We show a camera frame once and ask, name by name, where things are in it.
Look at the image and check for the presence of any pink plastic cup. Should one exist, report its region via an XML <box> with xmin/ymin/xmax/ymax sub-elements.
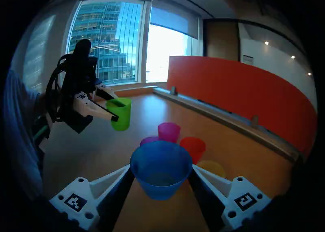
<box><xmin>157</xmin><ymin>122</ymin><xmax>181</xmax><ymax>144</ymax></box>

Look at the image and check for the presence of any yellow plastic cup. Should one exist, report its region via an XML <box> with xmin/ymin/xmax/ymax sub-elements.
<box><xmin>197</xmin><ymin>160</ymin><xmax>226</xmax><ymax>179</ymax></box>

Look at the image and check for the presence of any blue plastic cup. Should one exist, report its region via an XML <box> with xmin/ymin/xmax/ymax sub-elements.
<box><xmin>130</xmin><ymin>141</ymin><xmax>193</xmax><ymax>201</ymax></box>

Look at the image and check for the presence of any red plastic cup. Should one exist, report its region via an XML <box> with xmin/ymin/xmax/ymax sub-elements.
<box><xmin>180</xmin><ymin>137</ymin><xmax>206</xmax><ymax>165</ymax></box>

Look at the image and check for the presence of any person's body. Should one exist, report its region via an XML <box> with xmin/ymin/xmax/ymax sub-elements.
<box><xmin>3</xmin><ymin>69</ymin><xmax>44</xmax><ymax>199</ymax></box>

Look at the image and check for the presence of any purple plastic cup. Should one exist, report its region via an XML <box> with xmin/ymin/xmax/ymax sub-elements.
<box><xmin>139</xmin><ymin>136</ymin><xmax>163</xmax><ymax>147</ymax></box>

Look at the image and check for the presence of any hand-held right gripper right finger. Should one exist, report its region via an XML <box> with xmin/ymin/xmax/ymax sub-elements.
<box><xmin>188</xmin><ymin>163</ymin><xmax>272</xmax><ymax>231</ymax></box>

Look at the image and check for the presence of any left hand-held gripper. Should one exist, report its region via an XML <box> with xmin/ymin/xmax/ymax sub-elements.
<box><xmin>45</xmin><ymin>39</ymin><xmax>119</xmax><ymax>134</ymax></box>

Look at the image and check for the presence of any red desk screen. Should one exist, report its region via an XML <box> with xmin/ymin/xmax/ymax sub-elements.
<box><xmin>153</xmin><ymin>56</ymin><xmax>318</xmax><ymax>164</ymax></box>

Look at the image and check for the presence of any green plastic cup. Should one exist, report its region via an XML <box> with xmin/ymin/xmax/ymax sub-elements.
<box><xmin>105</xmin><ymin>98</ymin><xmax>132</xmax><ymax>132</ymax></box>

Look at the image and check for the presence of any person's left hand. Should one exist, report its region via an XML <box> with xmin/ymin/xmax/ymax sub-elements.
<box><xmin>33</xmin><ymin>91</ymin><xmax>53</xmax><ymax>151</ymax></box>

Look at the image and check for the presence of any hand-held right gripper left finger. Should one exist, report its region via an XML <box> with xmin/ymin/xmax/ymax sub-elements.
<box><xmin>49</xmin><ymin>163</ymin><xmax>135</xmax><ymax>232</ymax></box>

